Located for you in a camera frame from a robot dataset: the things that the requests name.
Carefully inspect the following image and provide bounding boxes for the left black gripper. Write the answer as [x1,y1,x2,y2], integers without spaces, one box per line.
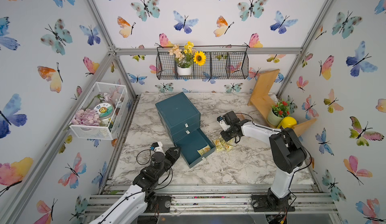
[155,145,181,181]

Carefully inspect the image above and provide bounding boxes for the yellow cookie packet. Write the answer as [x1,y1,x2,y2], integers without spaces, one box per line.
[221,139,235,152]
[197,145,211,156]
[213,139,225,152]

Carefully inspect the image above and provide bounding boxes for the teal bottom drawer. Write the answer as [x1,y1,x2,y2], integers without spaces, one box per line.
[174,128,216,168]

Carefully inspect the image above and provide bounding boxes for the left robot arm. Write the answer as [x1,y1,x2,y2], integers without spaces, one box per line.
[91,142,182,224]

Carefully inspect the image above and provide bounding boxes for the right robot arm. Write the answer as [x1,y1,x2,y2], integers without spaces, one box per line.
[217,111,307,199]

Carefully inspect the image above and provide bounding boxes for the teal drawer cabinet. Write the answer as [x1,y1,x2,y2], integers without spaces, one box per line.
[155,92,201,142]

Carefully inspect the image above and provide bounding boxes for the wooden zigzag shelf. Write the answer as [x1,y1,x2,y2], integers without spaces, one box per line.
[247,69,317,146]

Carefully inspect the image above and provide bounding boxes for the green pot red flowers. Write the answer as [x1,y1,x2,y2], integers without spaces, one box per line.
[267,100,291,127]

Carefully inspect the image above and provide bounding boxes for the yellow canister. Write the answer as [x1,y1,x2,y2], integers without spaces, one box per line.
[277,117,298,129]

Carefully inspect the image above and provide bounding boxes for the round green tin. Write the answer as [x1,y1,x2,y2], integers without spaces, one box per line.
[93,102,114,119]

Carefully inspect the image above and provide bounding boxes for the white pot with flowers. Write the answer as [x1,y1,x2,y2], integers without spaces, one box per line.
[168,41,207,76]

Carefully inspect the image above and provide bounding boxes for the pink artificial flowers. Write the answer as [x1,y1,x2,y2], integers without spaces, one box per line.
[71,108,101,126]

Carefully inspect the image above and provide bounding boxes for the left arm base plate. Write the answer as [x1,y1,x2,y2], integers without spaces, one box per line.
[145,195,171,214]

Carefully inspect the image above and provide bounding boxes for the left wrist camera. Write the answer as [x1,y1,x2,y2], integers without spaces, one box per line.
[150,142,164,154]

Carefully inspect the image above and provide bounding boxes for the black wire wall basket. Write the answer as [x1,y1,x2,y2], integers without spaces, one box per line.
[155,45,250,80]

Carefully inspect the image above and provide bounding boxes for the white wire wall basket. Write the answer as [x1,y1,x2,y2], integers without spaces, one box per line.
[69,82,128,140]

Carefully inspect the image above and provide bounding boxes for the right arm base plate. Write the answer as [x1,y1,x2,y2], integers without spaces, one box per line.
[251,194,295,212]

